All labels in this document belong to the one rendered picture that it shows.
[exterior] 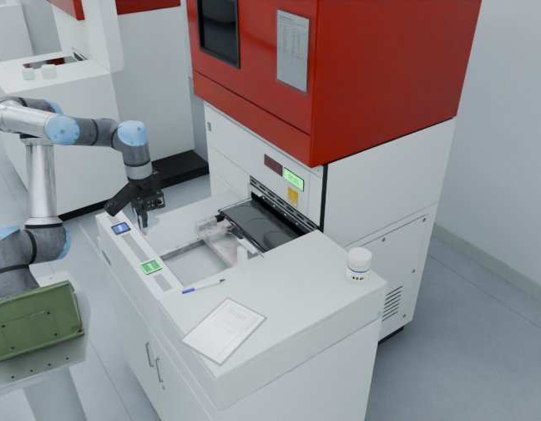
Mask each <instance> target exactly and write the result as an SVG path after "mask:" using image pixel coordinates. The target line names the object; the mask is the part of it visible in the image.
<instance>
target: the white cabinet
mask: <svg viewBox="0 0 541 421"><path fill-rule="evenodd" d="M98 243H99V249H100V252H101V257H102V260H103V264H104V270H105V273H106V277H107V281H108V284H109V290H110V294H111V297H112V301H113V305H114V311H115V315H116V318H117V322H118V325H119V332H120V336H121V339H122V343H123V346H124V353H125V357H126V360H127V362H128V364H129V366H130V367H131V369H132V370H133V372H134V375H135V376H136V378H137V379H138V380H139V383H140V385H141V386H142V388H143V390H144V391H145V393H146V395H147V396H148V398H149V400H150V402H151V403H152V405H153V406H154V409H155V410H156V412H157V414H158V415H159V417H160V419H161V421H364V419H365V415H366V410H367V400H368V396H369V391H370V386H371V380H372V372H373V367H374V362H375V357H376V352H377V343H378V338H379V333H380V328H381V324H382V316H380V317H378V318H376V319H375V320H373V321H371V322H369V323H368V324H367V325H365V326H363V327H361V328H359V329H358V330H356V331H355V332H353V333H351V334H349V335H348V336H346V337H344V338H343V339H341V340H340V341H338V342H335V343H334V344H332V345H331V346H330V347H327V348H326V349H324V350H322V351H321V352H319V353H318V354H316V355H314V356H312V357H311V358H308V359H307V360H305V361H304V362H303V363H300V364H299V365H297V366H295V367H294V368H292V369H290V370H289V371H287V372H285V373H283V374H281V375H280V376H279V377H277V378H275V379H273V380H271V381H270V382H268V383H267V384H265V385H263V386H262V387H260V388H258V389H256V390H255V391H254V392H252V393H249V394H248V395H246V396H244V397H243V398H241V399H240V400H238V401H236V402H235V403H233V404H231V405H230V406H228V407H226V408H224V409H222V410H221V411H218V410H217V408H216V407H215V406H214V404H213V403H212V402H211V400H210V399H209V397H208V396H207V394H206V393H205V391H204V390H203V388H202V387H201V386H200V384H199V383H198V381H197V380H196V379H195V377H194V375H193V374H192V372H191V371H190V370H189V369H188V367H187V366H186V364H185V363H184V361H183V360H182V358H181V357H180V355H179V354H178V353H177V352H176V350H175V349H174V347H173V345H172V344H171V343H170V341H169V339H168V338H167V337H166V336H165V335H164V333H162V332H161V330H160V329H159V327H158V326H157V324H156V323H155V321H154V319H153V318H152V317H151V316H150V315H149V313H148V311H147V310H146V308H145V307H144V305H143V304H142V302H141V301H140V300H139V298H138V297H137V296H136V294H135V293H134V291H133V289H132V288H131V286H130V285H129V284H128V283H127V281H126V280H125V278H124V276H123V275H122V274H121V272H120V271H119V269H118V267H116V265H115V264H114V262H113V261H112V259H111V258H110V256H109V255H108V253H107V252H106V250H105V249H104V248H103V246H102V245H101V244H100V242H99V240H98Z"/></svg>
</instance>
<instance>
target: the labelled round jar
mask: <svg viewBox="0 0 541 421"><path fill-rule="evenodd" d="M371 259H372V254H371V252H369V250H367V249H365V248H362V247H355V248H352V249H351V250H350V251H349V253H348V261H347V268H346V279H347V280H348V281H349V282H351V283H354V284H363V283H366V282H367V281H368V277H369V272H370V266H371Z"/></svg>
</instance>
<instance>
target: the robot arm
mask: <svg viewBox="0 0 541 421"><path fill-rule="evenodd" d="M0 131H3V132H7V133H13V134H19V137H20V141H21V142H22V143H24V144H25V150H26V165H27V179H28V207H29V219H28V220H27V221H26V222H25V230H20V229H21V228H20V227H19V225H10V226H4V227H1V228H0V298H3V297H8V296H11V295H14V294H18V293H21V292H26V291H30V290H32V289H36V288H39V287H40V286H39V284H38V282H37V281H36V279H35V278H34V276H33V274H32V273H31V272H30V268H29V265H32V264H38V263H43V262H52V261H56V260H60V259H63V258H64V257H65V256H66V255H67V254H68V252H69V249H70V246H71V235H70V233H69V230H68V228H67V227H65V226H63V221H61V220H60V219H59V218H58V212H57V197H56V182H55V167H54V152H53V146H54V144H56V145H65V146H67V145H82V146H101V147H110V148H112V149H114V150H117V151H119V152H121V153H122V156H123V161H124V168H125V173H126V175H127V179H128V182H129V183H127V184H126V185H125V186H124V187H123V188H122V189H121V190H120V191H119V192H118V193H117V194H116V195H114V196H113V197H112V198H111V199H110V200H109V201H108V202H107V203H106V204H105V205H104V209H105V210H106V212H107V213H108V214H109V215H110V216H112V217H115V216H116V215H117V214H118V213H119V212H120V211H121V210H122V209H123V208H124V207H125V206H126V205H127V204H128V203H129V202H131V206H132V210H133V213H134V217H135V220H136V222H137V224H138V227H139V230H140V231H141V233H142V234H144V235H145V236H147V234H148V230H149V229H150V228H152V227H153V226H155V225H157V224H159V218H158V217H154V216H155V214H154V212H150V211H151V210H155V209H161V208H164V207H165V203H164V204H162V201H161V200H160V199H159V198H160V197H163V202H164V192H163V191H162V190H161V189H160V183H159V172H158V171H156V170H155V169H154V168H152V165H151V159H150V154H149V143H148V135H147V133H146V128H145V125H144V124H143V123H142V122H140V121H134V120H129V121H125V122H123V123H119V122H116V121H115V120H113V119H109V118H105V117H101V118H98V119H85V118H77V117H71V116H67V115H63V111H62V110H61V109H60V107H58V105H57V104H55V103H54V102H52V101H47V100H45V99H29V98H21V97H15V96H4V97H1V98H0ZM158 192H159V193H158ZM159 204H162V205H159Z"/></svg>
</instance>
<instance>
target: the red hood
mask: <svg viewBox="0 0 541 421"><path fill-rule="evenodd" d="M481 4H482V0H186V8H187V18H188V28H189V37H190V56H191V65H192V74H193V85H194V94H195V95H196V96H198V97H199V98H201V99H203V100H204V101H205V102H207V103H208V104H211V105H212V106H214V107H215V108H217V109H218V110H220V111H221V112H223V113H224V114H226V115H228V116H230V117H231V118H232V119H234V120H235V121H237V122H239V123H240V124H242V125H244V126H245V127H246V128H248V129H250V130H251V131H253V132H254V133H256V134H258V135H259V136H260V137H262V138H263V139H266V140H267V141H269V142H270V143H272V144H273V145H275V146H276V147H278V148H279V149H281V150H283V151H285V152H286V153H287V154H288V155H290V156H292V157H294V158H295V159H297V160H299V161H300V162H301V163H303V164H304V165H306V166H308V167H309V168H311V169H312V168H314V167H317V166H319V165H323V164H325V163H328V162H331V161H333V160H337V159H340V158H341V157H344V156H347V155H350V154H353V153H356V152H358V151H360V150H364V149H367V148H370V147H372V146H374V145H379V144H380V143H383V142H386V141H388V140H390V139H395V138H397V137H399V136H402V135H405V134H408V133H411V132H413V131H416V130H418V129H422V128H425V127H428V126H429V125H432V124H436V123H438V122H441V121H444V120H446V119H450V118H452V117H455V116H457V113H458V106H459V102H460V98H461V94H462V91H463V84H464V79H465V76H466V72H467V68H468V61H469V57H470V53H471V49H472V46H473V39H474V34H475V31H476V27H477V22H478V15H479V12H480V7H481Z"/></svg>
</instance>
